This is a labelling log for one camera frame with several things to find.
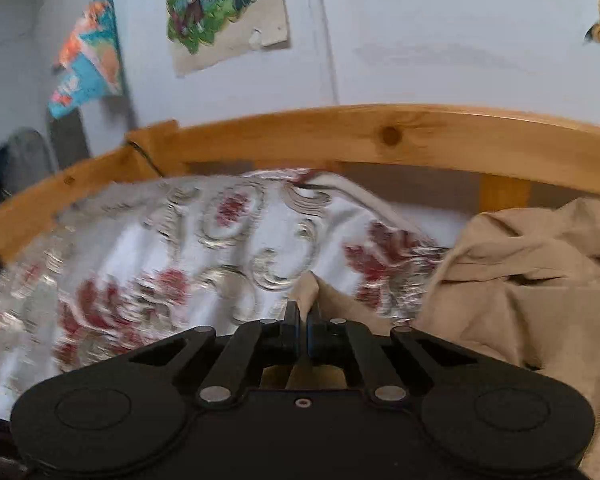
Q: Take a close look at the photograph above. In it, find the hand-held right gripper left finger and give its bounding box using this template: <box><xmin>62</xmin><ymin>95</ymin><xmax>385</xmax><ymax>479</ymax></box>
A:
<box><xmin>128</xmin><ymin>300</ymin><xmax>301</xmax><ymax>407</ymax></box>

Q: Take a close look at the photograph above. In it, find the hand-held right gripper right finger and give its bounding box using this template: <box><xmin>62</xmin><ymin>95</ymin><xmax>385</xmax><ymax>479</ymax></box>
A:
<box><xmin>306</xmin><ymin>302</ymin><xmax>477</xmax><ymax>406</ymax></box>

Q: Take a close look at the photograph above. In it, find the beige garment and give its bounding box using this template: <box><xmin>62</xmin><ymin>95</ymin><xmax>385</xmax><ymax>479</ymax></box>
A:
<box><xmin>260</xmin><ymin>197</ymin><xmax>600</xmax><ymax>480</ymax></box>

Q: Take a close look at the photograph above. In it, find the floral printed blanket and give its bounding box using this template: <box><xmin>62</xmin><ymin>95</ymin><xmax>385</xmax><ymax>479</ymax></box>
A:
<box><xmin>0</xmin><ymin>169</ymin><xmax>451</xmax><ymax>418</ymax></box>

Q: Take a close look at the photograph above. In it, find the wooden bed frame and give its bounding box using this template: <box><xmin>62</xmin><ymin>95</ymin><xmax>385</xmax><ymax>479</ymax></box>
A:
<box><xmin>0</xmin><ymin>104</ymin><xmax>600</xmax><ymax>272</ymax></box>

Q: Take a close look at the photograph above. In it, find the white wall pipe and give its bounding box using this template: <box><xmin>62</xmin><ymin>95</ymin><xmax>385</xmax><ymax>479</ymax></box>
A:
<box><xmin>295</xmin><ymin>0</ymin><xmax>342</xmax><ymax>107</ymax></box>

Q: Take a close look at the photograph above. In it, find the green figure wall poster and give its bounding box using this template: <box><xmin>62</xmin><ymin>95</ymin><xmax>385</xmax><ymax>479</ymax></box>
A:
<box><xmin>161</xmin><ymin>0</ymin><xmax>292</xmax><ymax>78</ymax></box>

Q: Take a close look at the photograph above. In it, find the blue and orange wall poster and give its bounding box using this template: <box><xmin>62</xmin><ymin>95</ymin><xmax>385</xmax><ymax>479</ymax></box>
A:
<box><xmin>47</xmin><ymin>0</ymin><xmax>126</xmax><ymax>121</ymax></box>

